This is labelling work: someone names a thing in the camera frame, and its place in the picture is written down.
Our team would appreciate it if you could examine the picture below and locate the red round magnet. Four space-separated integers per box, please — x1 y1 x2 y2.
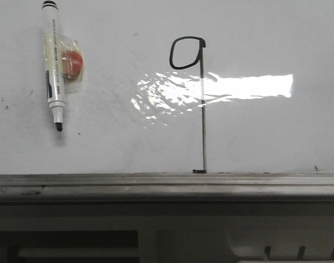
62 50 83 79

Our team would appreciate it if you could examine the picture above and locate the white whiteboard marker pen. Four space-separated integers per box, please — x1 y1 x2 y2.
42 1 66 132

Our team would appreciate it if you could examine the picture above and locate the white whiteboard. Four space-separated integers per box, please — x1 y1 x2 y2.
0 1 334 174

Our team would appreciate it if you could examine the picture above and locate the grey aluminium whiteboard tray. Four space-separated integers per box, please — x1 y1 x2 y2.
0 173 334 203

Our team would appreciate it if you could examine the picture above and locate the grey appliance below board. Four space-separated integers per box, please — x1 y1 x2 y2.
0 202 334 262

